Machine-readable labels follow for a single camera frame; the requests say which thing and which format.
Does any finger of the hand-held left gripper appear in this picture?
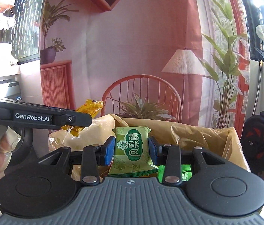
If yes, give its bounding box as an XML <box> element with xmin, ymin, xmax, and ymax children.
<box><xmin>52</xmin><ymin>112</ymin><xmax>93</xmax><ymax>129</ymax></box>
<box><xmin>45</xmin><ymin>106</ymin><xmax>76</xmax><ymax>114</ymax></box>

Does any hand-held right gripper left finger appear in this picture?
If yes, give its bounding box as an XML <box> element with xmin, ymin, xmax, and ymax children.
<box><xmin>38</xmin><ymin>136</ymin><xmax>116</xmax><ymax>185</ymax></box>

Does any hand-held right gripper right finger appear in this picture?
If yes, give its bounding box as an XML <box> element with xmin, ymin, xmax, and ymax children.
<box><xmin>148</xmin><ymin>136</ymin><xmax>227</xmax><ymax>184</ymax></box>

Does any small orange snack packet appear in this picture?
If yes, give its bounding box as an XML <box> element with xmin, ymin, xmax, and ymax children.
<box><xmin>61</xmin><ymin>99</ymin><xmax>104</xmax><ymax>137</ymax></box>

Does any pale green pastry packet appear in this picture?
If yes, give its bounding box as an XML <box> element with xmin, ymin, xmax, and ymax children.
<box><xmin>108</xmin><ymin>126</ymin><xmax>159</xmax><ymax>178</ymax></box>

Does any taped cardboard box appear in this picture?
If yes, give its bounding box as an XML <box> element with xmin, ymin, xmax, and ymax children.
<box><xmin>48</xmin><ymin>113</ymin><xmax>251</xmax><ymax>183</ymax></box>

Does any grey washing machine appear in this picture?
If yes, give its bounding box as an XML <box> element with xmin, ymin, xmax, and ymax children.
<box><xmin>4</xmin><ymin>82</ymin><xmax>34</xmax><ymax>167</ymax></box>

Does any bright green snack packet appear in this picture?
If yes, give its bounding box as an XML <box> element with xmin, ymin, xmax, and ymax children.
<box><xmin>158</xmin><ymin>164</ymin><xmax>192</xmax><ymax>184</ymax></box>

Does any white hanging garment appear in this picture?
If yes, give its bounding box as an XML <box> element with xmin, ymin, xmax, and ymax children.
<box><xmin>0</xmin><ymin>16</ymin><xmax>15</xmax><ymax>31</ymax></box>

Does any window with metal grille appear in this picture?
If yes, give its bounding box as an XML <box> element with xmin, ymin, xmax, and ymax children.
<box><xmin>11</xmin><ymin>0</ymin><xmax>48</xmax><ymax>62</ymax></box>

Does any black exercise bike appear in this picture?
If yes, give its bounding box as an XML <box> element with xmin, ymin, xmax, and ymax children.
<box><xmin>240</xmin><ymin>47</ymin><xmax>264</xmax><ymax>183</ymax></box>

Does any metal pipe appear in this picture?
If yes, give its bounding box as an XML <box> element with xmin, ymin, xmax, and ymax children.
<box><xmin>254</xmin><ymin>60</ymin><xmax>263</xmax><ymax>116</ymax></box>

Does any printed room wall poster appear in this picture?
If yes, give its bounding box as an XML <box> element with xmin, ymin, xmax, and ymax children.
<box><xmin>39</xmin><ymin>0</ymin><xmax>249</xmax><ymax>132</ymax></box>

